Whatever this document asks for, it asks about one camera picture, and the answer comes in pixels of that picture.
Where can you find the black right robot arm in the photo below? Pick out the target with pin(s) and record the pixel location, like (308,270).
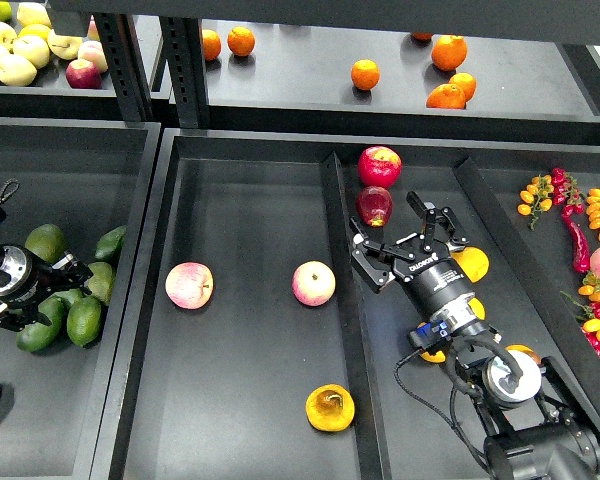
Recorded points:
(519,415)

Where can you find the orange cherry tomato bunch left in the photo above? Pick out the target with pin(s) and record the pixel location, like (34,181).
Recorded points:
(536,198)

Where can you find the mixed cherry tomatoes lower right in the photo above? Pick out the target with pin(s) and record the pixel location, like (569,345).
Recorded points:
(587,301)

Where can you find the pink apple on shelf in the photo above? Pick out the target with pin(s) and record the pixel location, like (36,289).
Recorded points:
(93,52)

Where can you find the yellow pear cluster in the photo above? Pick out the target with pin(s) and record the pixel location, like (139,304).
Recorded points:
(433,337)
(526,350)

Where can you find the yellow pear with stem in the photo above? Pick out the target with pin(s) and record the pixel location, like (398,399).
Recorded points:
(473,261)

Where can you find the dark green avocado middle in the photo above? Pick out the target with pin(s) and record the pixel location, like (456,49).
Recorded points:
(37,336)

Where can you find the red cherry tomato bunch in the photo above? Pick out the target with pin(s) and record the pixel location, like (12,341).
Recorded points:
(566,193)

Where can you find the red apple on shelf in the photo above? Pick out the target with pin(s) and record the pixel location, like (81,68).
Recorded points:
(83,74)

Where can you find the orange front right shelf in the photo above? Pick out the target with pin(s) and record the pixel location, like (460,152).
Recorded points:
(446,96)

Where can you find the dark green avocado far left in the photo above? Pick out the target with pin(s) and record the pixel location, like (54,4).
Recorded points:
(69,297)

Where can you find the large orange upper right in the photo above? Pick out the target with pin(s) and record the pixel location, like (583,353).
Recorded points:
(449,52)

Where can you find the orange tangerine shelf left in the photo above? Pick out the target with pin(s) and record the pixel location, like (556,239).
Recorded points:
(212,44)

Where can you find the red chili pepper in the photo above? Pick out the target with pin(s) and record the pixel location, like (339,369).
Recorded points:
(580,246)

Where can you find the pink apple centre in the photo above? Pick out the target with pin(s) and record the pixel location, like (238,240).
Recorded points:
(313,283)

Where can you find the yellow pear right cluster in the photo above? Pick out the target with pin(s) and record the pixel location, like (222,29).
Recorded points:
(526,350)

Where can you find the pale yellow apple front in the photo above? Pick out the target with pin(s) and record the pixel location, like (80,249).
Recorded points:
(16,70)

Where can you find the orange tangerine centre shelf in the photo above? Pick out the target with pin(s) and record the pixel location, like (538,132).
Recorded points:
(365,74)

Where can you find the orange behind front right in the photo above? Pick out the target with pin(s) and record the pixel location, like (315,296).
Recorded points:
(466,82)

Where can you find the red apple upper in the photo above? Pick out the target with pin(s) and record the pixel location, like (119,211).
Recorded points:
(379,166)

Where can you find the light green avocado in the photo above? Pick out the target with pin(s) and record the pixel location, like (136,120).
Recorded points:
(102,281)

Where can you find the pink apple left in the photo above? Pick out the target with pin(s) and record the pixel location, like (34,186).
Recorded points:
(189,285)

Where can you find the dark green avocado by rim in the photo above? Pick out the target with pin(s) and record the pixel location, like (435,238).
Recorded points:
(109,246)

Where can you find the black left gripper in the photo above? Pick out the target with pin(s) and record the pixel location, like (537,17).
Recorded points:
(26,280)

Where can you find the yellow pear left cluster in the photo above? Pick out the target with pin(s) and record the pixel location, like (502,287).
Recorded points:
(433,337)

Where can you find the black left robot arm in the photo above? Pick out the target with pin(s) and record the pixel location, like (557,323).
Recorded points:
(26,280)

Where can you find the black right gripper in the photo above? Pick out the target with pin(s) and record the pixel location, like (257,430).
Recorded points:
(432,279)

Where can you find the orange tangerine shelf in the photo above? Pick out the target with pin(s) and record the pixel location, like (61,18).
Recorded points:
(212,44)
(365,74)

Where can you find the dark red apple lower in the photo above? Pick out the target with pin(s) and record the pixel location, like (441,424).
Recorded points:
(374,206)

